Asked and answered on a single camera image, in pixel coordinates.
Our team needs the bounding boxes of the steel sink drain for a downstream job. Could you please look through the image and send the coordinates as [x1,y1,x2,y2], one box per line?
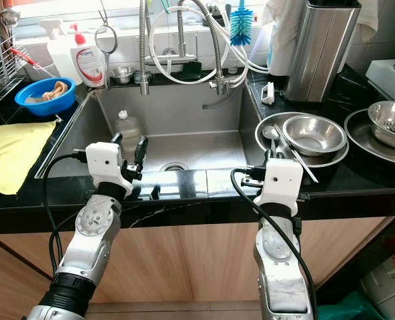
[161,161,190,172]

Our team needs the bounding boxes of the yellow cloth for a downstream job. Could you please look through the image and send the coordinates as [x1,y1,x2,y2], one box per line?
[0,121,57,195]

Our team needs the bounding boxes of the blue bottle brush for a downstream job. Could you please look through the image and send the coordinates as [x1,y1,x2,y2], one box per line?
[230,0,255,46]

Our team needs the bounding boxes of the stainless steel sink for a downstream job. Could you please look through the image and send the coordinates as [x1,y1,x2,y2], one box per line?
[36,83,265,179]

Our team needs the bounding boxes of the steel ring strainer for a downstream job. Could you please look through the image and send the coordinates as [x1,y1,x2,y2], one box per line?
[94,0,119,89]

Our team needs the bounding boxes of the white appliance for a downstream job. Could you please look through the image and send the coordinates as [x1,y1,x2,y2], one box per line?
[366,40,395,101]

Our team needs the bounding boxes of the steel knife block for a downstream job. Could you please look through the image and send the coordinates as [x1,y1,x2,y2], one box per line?
[284,0,363,103]

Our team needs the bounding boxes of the small white clip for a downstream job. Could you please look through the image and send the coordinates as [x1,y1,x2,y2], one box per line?
[261,81,276,105]

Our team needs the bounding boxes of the white spray bottle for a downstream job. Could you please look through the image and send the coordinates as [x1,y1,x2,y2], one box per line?
[39,19,78,84]

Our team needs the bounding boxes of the clear plastic bottle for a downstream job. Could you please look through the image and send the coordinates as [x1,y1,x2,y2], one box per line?
[116,110,143,144]

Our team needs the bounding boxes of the dark green sponge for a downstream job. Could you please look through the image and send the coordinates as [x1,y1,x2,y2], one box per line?
[181,60,203,81]

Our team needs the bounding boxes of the wooden cabinet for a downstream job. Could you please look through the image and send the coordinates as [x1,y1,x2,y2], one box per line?
[0,223,395,304]

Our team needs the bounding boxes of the small steel cup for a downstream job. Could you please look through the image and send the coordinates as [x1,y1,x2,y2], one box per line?
[109,65,135,85]

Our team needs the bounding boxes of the steel spring kitchen faucet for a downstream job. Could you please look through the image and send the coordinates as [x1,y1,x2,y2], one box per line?
[139,0,245,95]

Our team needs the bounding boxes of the steel wire dish rack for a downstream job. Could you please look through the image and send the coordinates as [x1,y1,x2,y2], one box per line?
[0,0,35,111]

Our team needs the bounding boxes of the white soap bottle red cap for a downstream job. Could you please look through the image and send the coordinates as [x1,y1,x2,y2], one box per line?
[69,23,106,89]

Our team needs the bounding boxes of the steel bowl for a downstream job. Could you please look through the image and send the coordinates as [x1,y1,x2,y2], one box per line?
[368,101,395,151]
[283,115,347,157]

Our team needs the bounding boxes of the red handled brush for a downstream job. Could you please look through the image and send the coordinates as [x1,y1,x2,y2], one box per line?
[14,48,53,79]

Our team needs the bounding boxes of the blue plastic bowl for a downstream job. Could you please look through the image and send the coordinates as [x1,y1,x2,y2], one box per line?
[15,77,77,117]

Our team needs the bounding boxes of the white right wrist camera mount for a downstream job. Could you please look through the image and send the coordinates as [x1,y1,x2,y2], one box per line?
[254,158,304,217]

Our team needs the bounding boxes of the white water hoses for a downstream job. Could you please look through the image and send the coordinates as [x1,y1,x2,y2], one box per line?
[147,3,268,87]

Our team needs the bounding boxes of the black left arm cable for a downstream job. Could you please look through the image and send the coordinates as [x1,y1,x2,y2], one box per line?
[41,152,88,281]

